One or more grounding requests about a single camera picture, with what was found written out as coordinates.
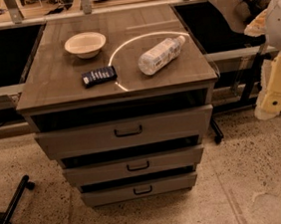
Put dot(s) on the clear plastic water bottle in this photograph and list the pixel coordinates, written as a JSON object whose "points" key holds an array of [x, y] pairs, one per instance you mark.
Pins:
{"points": [[159, 56]]}

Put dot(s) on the dark blue snack packet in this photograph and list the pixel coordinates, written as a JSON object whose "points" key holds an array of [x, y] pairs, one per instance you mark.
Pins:
{"points": [[99, 76]]}

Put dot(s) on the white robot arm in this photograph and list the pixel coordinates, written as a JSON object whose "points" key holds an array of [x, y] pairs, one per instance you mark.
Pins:
{"points": [[268, 23]]}

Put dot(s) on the dark side table on stand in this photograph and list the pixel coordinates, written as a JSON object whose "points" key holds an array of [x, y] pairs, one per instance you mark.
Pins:
{"points": [[236, 12]]}

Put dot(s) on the grey drawer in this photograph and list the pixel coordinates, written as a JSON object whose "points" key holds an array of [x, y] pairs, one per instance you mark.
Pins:
{"points": [[133, 166], [139, 190], [117, 134]]}

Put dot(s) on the black stand leg with wheel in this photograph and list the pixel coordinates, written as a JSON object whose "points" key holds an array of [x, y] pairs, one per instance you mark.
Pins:
{"points": [[25, 183]]}

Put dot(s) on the grey wooden drawer cabinet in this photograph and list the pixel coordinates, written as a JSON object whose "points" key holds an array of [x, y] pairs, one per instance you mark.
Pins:
{"points": [[55, 97]]}

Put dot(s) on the white paper bowl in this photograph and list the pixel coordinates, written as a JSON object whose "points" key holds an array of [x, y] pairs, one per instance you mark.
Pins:
{"points": [[85, 45]]}

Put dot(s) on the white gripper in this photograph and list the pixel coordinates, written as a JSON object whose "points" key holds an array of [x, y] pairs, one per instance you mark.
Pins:
{"points": [[280, 24]]}

